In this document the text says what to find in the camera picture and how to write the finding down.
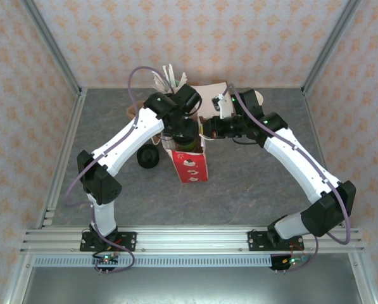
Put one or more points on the red white paper gift bag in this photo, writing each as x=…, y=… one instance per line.
x=190, y=168

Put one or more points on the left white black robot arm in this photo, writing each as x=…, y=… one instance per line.
x=125, y=142

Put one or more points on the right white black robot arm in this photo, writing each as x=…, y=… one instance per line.
x=299, y=164

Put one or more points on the stack of paper cups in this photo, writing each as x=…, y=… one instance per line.
x=261, y=98

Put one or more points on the stack of white paper napkins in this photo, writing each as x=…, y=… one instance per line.
x=207, y=95

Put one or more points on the stack of black cup lids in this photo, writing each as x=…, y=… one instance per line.
x=147, y=158

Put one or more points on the stack of brown pulp carriers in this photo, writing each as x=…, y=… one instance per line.
x=133, y=109

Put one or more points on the small circuit board with LED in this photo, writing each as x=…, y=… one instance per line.
x=106, y=258
x=290, y=261

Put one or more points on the grey metal sheet panel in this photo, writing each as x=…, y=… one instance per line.
x=188, y=285

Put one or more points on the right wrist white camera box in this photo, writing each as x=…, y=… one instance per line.
x=225, y=107

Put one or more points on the aluminium table side rail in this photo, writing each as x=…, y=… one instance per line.
x=71, y=126
x=315, y=126

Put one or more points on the wide aluminium mounting rail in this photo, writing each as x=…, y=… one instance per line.
x=192, y=240

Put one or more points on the aluminium frame post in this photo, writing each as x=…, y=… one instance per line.
x=52, y=47
x=329, y=47

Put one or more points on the aluminium lower frame bar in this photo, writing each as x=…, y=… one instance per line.
x=361, y=278
x=17, y=278

